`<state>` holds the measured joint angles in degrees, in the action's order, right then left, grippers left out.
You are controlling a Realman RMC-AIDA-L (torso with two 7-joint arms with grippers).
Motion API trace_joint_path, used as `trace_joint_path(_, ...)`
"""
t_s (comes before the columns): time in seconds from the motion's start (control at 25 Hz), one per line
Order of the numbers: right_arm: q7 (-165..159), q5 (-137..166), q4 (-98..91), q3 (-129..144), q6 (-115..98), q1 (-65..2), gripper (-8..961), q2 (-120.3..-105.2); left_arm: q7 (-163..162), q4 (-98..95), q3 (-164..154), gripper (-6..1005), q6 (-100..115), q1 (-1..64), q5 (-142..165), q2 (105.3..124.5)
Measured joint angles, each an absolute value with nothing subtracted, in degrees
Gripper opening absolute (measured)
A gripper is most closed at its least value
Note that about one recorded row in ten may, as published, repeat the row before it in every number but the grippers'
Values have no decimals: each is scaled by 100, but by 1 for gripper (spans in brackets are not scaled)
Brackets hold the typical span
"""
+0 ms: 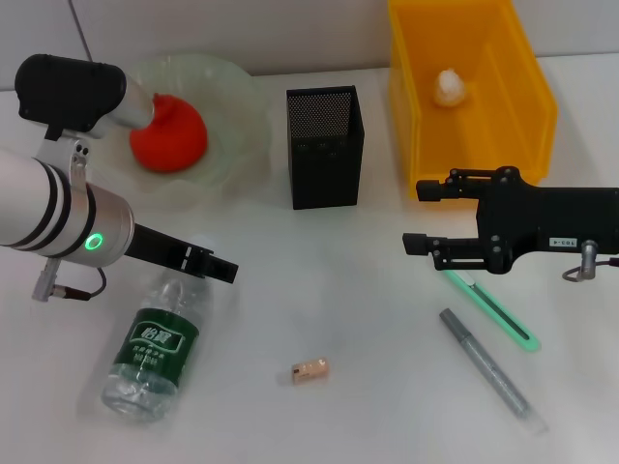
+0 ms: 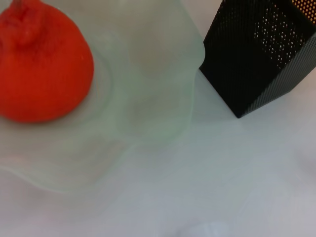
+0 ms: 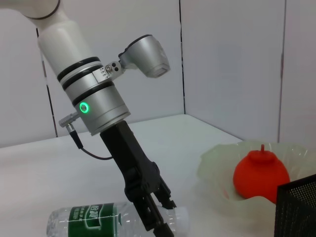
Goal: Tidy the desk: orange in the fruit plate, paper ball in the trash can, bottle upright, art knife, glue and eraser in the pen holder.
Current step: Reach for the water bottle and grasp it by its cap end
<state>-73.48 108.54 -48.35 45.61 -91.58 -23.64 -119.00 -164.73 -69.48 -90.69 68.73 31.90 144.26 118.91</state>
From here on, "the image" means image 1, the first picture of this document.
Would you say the black mesh pen holder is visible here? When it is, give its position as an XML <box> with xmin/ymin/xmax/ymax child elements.
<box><xmin>285</xmin><ymin>85</ymin><xmax>365</xmax><ymax>211</ymax></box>

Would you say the right gripper plug with cable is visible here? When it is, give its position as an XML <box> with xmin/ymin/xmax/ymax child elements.
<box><xmin>562</xmin><ymin>239</ymin><xmax>619</xmax><ymax>282</ymax></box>

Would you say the gripper plug with cable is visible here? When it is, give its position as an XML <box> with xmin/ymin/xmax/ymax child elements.
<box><xmin>562</xmin><ymin>239</ymin><xmax>619</xmax><ymax>282</ymax></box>
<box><xmin>31</xmin><ymin>258</ymin><xmax>106</xmax><ymax>304</ymax></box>

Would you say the yellow plastic bin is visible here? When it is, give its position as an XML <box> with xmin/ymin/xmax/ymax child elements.
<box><xmin>387</xmin><ymin>0</ymin><xmax>560</xmax><ymax>202</ymax></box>

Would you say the grey marker pen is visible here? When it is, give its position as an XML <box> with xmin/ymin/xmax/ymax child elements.
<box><xmin>439</xmin><ymin>307</ymin><xmax>547</xmax><ymax>434</ymax></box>

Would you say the left gripper plug with cable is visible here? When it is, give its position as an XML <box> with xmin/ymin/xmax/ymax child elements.
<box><xmin>31</xmin><ymin>258</ymin><xmax>106</xmax><ymax>304</ymax></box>

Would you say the clear green-label water bottle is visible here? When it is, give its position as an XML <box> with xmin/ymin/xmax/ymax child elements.
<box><xmin>100</xmin><ymin>234</ymin><xmax>218</xmax><ymax>426</ymax></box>

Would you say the white paper ball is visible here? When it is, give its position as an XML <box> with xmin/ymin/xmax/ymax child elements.
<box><xmin>431</xmin><ymin>69</ymin><xmax>469</xmax><ymax>106</ymax></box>

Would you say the green glass fruit plate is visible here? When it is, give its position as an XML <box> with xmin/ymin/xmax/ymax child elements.
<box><xmin>89</xmin><ymin>52</ymin><xmax>271</xmax><ymax>212</ymax></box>

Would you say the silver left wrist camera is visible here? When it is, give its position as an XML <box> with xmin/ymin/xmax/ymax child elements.
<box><xmin>14</xmin><ymin>53</ymin><xmax>157</xmax><ymax>144</ymax></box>

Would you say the red tomato-shaped toy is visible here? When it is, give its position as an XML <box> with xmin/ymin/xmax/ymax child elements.
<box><xmin>129</xmin><ymin>91</ymin><xmax>210</xmax><ymax>174</ymax></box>

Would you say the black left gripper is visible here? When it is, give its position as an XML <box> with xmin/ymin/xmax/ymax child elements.
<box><xmin>128</xmin><ymin>222</ymin><xmax>241</xmax><ymax>286</ymax></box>

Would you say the green utility knife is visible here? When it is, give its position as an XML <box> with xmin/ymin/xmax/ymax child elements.
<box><xmin>442</xmin><ymin>268</ymin><xmax>542</xmax><ymax>353</ymax></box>

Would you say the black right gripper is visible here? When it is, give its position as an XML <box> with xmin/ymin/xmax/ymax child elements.
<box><xmin>402</xmin><ymin>166</ymin><xmax>619</xmax><ymax>276</ymax></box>

